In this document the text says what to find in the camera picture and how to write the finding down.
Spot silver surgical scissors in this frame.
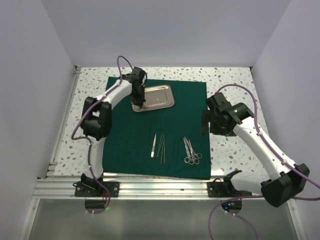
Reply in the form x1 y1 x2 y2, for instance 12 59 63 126
183 137 195 165
185 140 202 165

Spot dark green surgical cloth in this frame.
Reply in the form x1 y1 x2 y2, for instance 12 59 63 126
102 79 211 180

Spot silver pointed tweezers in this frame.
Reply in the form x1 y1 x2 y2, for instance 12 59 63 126
156 134 164 157
160 135 166 164

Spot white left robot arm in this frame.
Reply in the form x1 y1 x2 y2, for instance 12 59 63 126
80 67 148 197

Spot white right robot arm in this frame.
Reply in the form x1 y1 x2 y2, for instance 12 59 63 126
201 92 310 208

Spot stainless steel instrument tray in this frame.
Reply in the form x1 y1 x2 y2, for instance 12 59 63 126
132 84 175 113

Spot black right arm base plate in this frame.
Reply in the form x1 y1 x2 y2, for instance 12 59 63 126
206 178 253 198

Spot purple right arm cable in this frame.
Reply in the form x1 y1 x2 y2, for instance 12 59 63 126
208 84 320 240

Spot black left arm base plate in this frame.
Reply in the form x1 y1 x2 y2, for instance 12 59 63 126
72 180 120 198

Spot aluminium rail frame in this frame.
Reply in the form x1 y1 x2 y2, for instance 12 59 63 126
20 66 307 240

